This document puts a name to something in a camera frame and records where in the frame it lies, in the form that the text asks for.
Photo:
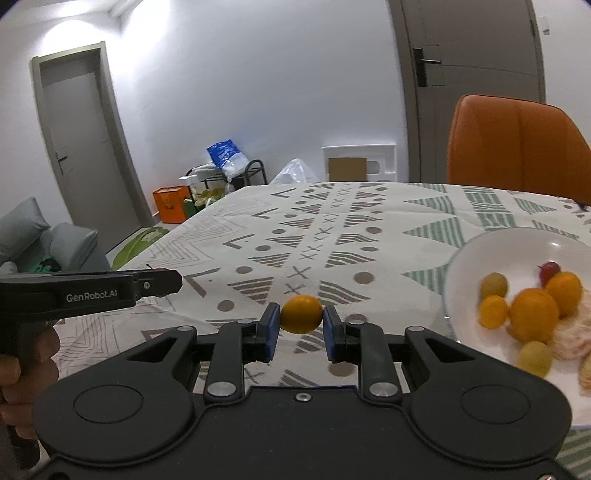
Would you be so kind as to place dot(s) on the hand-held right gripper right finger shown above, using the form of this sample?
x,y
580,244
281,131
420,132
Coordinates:
x,y
330,334

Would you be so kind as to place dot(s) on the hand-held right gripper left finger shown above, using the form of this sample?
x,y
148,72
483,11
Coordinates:
x,y
272,332

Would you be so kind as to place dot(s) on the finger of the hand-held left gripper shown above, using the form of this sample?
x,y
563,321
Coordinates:
x,y
159,282

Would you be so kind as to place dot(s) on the small orange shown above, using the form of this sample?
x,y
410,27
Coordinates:
x,y
492,313
301,314

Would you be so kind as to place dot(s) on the white plate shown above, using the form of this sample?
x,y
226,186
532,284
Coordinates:
x,y
485,249

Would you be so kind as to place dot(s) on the large orange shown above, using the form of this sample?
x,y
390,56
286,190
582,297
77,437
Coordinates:
x,y
534,314

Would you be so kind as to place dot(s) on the yellow-green plum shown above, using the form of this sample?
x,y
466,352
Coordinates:
x,y
535,358
494,285

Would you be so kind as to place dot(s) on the dark red apple with stem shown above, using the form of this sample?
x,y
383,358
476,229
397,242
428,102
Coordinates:
x,y
548,272

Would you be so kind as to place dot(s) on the medium orange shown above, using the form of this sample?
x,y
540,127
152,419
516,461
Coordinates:
x,y
565,288

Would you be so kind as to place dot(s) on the peeled pomelo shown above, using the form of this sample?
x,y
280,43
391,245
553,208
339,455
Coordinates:
x,y
571,342

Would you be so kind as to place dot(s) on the peeled citrus piece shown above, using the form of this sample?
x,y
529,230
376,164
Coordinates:
x,y
585,376

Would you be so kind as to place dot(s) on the person's left hand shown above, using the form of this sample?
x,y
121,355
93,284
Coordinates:
x,y
23,383

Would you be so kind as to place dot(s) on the green rug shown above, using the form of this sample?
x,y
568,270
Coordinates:
x,y
138,247

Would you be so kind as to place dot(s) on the grey sofa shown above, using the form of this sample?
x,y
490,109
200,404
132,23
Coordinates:
x,y
27,230

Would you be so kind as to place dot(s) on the orange paper bag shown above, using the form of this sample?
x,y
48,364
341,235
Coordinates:
x,y
170,205

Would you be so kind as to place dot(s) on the green paper bag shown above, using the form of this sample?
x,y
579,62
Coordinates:
x,y
190,208

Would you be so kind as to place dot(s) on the blue and white bag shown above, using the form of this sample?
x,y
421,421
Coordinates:
x,y
226,157

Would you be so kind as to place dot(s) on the black shoe rack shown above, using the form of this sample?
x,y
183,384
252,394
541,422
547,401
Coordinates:
x,y
256,173

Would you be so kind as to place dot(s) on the clear plastic bag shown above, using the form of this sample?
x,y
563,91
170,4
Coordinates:
x,y
293,173

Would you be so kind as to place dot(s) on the brown cardboard sheet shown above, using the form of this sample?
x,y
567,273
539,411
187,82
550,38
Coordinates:
x,y
347,170

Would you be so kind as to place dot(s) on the white foam board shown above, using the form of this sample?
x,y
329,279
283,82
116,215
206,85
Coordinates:
x,y
383,161

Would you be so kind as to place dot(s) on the orange chair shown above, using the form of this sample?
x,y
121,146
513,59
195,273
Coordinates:
x,y
508,143

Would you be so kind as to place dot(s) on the grey door with lock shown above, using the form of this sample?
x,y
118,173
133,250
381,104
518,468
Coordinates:
x,y
485,69

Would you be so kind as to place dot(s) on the small white wall switch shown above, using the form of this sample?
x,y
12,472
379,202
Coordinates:
x,y
545,24

